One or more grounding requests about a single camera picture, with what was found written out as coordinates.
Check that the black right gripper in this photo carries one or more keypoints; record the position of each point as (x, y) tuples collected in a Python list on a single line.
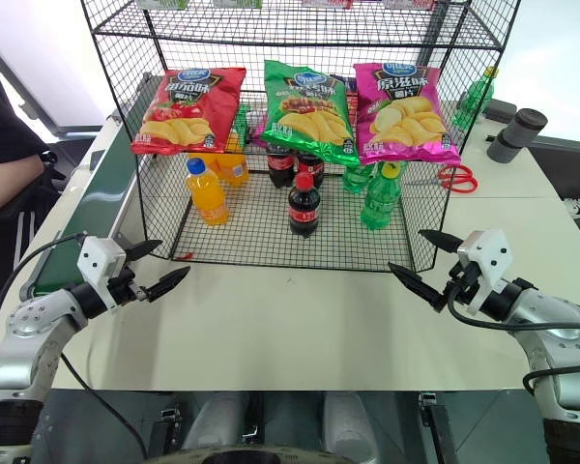
[(465, 282)]

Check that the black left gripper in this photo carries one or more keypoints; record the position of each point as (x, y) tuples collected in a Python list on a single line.
[(125, 286)]

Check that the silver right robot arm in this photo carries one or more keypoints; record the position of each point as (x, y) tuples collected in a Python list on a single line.
[(556, 328)]

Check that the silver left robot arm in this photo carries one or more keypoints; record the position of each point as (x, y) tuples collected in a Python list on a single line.
[(34, 328)]

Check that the person's bare forearm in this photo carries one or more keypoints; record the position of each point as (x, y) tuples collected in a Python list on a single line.
[(5, 186)]

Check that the green conveyor belt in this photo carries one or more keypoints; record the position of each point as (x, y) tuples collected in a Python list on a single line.
[(106, 188)]

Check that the green soda bottle yellow label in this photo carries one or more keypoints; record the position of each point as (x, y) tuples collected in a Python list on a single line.
[(381, 198)]

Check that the red scissors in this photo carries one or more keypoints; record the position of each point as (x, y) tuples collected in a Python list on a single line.
[(459, 184)]

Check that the orange soda bottle blue cap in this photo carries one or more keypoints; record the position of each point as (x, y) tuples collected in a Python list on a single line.
[(208, 193)]

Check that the cola bottle red cap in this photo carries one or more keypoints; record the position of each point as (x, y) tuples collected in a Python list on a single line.
[(313, 169), (279, 169), (304, 208)]

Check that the magenta potato chips bag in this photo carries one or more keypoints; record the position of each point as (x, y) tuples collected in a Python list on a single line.
[(406, 121)]

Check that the grey rolled cylinder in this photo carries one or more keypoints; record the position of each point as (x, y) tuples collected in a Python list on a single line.
[(514, 137)]

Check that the red potato chips bag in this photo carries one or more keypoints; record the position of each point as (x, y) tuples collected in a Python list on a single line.
[(193, 111)]

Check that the grey box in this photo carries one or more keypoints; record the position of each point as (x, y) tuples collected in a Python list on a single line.
[(500, 111)]

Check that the green soda bottle yellow cap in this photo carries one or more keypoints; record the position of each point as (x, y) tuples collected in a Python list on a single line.
[(473, 99)]

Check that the green potato chips bag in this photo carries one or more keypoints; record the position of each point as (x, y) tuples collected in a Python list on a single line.
[(309, 116)]

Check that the person in black clothing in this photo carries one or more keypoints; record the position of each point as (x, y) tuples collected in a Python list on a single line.
[(5, 125)]

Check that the red snack box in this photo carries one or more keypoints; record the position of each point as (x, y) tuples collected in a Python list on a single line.
[(327, 3), (410, 4)]

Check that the green snack box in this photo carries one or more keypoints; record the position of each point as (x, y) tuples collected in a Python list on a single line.
[(237, 3), (162, 4)]

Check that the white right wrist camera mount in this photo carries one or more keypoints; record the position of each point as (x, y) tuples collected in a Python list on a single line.
[(488, 258)]

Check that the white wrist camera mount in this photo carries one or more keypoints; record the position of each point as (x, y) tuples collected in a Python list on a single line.
[(96, 256), (488, 258)]

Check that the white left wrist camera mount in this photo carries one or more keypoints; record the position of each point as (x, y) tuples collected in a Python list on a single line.
[(96, 256)]

